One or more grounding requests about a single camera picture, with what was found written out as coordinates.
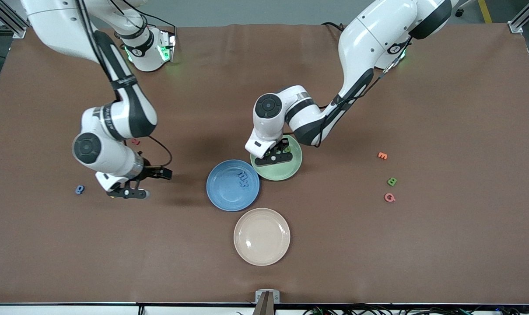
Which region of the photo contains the blue plate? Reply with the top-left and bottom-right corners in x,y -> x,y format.
206,159 -> 260,212

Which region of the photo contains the green plate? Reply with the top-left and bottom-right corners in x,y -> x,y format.
250,132 -> 303,181

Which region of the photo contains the beige plate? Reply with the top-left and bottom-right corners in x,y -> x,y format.
233,207 -> 291,266

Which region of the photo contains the aluminium frame profile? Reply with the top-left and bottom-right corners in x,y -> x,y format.
0,0 -> 28,39
508,0 -> 529,35

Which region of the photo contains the brown table cover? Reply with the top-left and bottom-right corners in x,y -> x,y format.
0,23 -> 529,305

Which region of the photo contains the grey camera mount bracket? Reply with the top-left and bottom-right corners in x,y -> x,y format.
252,290 -> 280,315

